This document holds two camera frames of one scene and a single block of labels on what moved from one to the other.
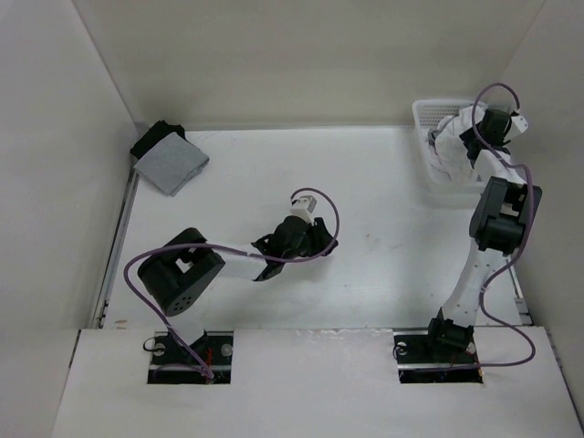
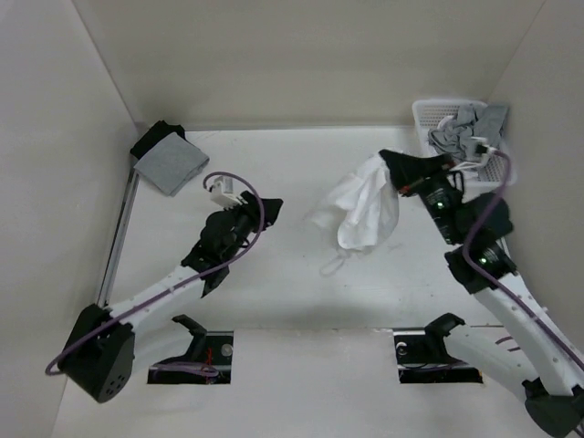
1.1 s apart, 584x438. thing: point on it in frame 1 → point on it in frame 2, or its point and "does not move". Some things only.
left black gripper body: (304, 248) → (246, 219)
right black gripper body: (468, 137) → (440, 198)
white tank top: (453, 152) → (359, 212)
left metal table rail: (98, 320) does not move
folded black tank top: (158, 132) does not move
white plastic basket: (433, 178) does not move
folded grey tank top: (172, 164) does not move
